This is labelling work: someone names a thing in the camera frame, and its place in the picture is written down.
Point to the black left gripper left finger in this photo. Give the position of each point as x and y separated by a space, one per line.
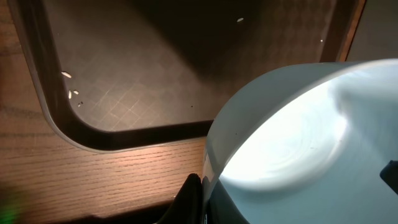
187 205

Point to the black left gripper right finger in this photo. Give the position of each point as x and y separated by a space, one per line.
389 175

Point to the light blue bowl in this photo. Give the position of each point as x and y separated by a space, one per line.
305 144

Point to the brown serving tray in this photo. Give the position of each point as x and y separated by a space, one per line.
120 75

